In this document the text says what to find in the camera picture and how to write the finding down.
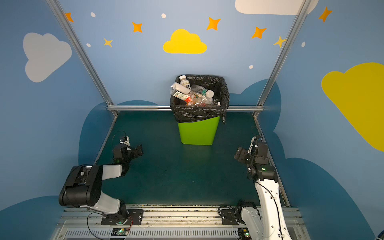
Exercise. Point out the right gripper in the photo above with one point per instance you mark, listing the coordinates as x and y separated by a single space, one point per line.
243 155

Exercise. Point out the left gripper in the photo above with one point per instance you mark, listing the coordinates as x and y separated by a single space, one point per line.
132 153

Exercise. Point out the white bottle red logo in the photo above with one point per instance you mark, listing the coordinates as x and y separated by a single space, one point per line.
202 101

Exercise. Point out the clear bottle colourful label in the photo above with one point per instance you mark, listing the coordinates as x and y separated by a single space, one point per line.
203 91

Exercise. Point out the white bottle pink label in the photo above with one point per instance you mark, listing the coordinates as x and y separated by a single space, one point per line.
179 91

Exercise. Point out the orange juice bottle back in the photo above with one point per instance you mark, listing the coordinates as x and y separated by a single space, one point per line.
185 82

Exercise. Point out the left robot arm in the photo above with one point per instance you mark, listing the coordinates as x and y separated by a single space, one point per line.
83 186

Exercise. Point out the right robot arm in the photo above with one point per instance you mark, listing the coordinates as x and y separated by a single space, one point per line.
264 195

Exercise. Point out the green plastic bin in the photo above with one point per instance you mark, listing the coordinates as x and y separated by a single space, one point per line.
201 133

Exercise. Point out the black bin liner bag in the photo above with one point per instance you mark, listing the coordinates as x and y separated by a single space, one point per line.
190 114

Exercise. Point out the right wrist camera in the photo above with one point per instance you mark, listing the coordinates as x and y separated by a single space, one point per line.
253 145

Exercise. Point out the aluminium back frame rail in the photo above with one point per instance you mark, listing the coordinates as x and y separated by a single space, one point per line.
168 108

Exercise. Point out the aluminium right frame post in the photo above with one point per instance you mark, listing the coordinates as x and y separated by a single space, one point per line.
291 37

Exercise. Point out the aluminium frame post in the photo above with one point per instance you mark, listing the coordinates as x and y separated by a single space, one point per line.
60 15
291 37

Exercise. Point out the aluminium left frame post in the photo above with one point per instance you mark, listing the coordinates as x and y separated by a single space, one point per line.
60 15

